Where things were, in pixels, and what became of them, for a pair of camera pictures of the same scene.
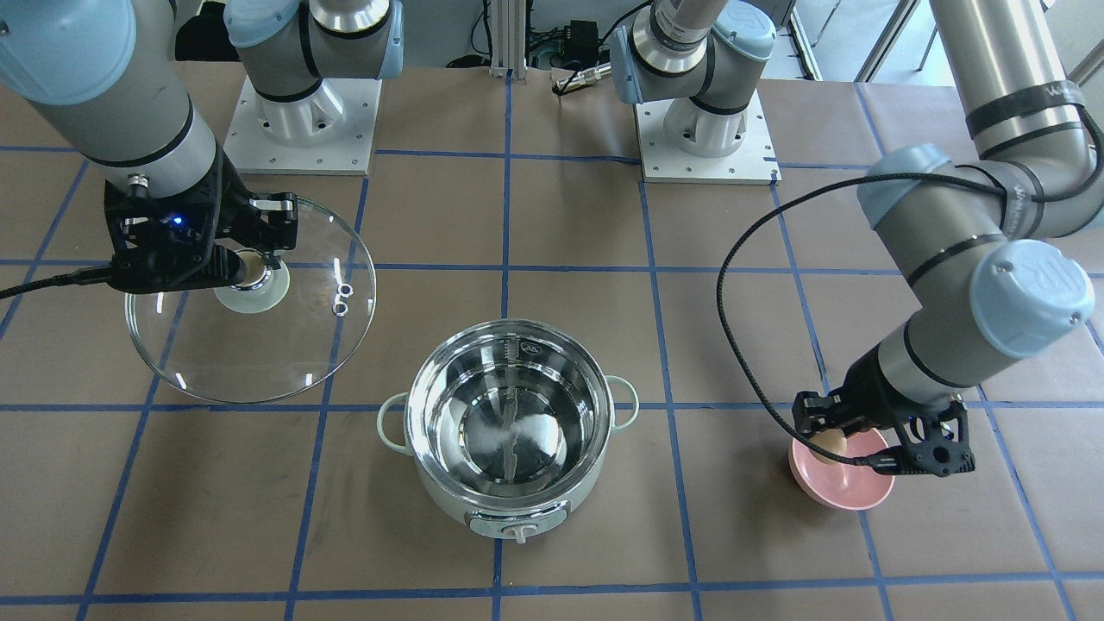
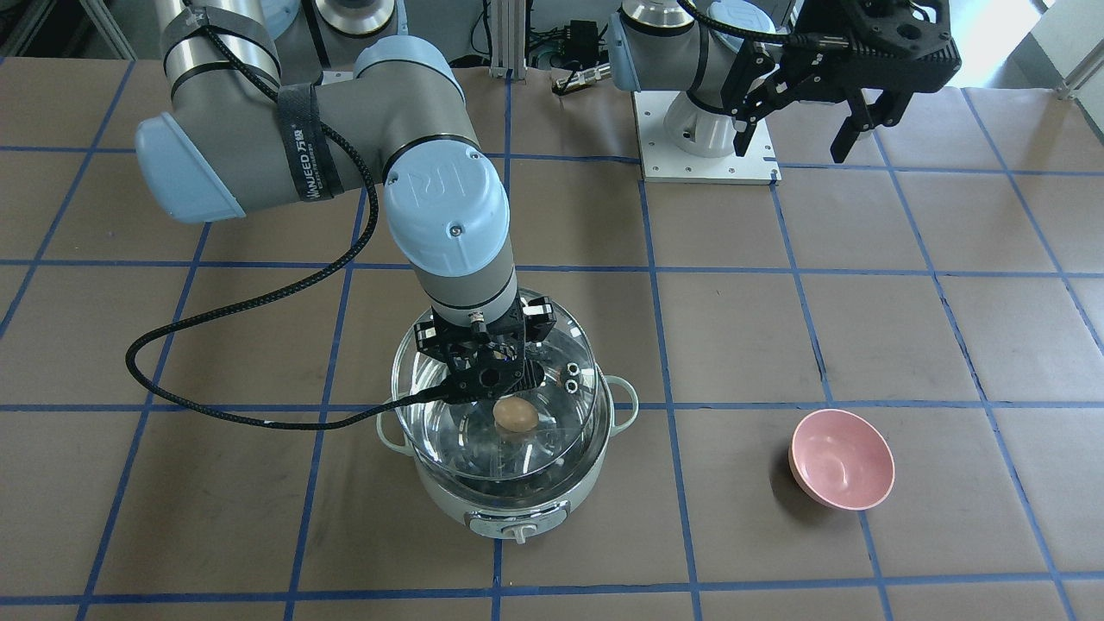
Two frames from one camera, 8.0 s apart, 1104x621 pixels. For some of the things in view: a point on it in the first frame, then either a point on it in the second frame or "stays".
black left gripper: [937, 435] to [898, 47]
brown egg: [832, 440] to [515, 414]
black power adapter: [581, 41] stays
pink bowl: [840, 485] stays
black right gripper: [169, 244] to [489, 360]
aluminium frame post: [508, 40] stays
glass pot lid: [277, 333] to [514, 435]
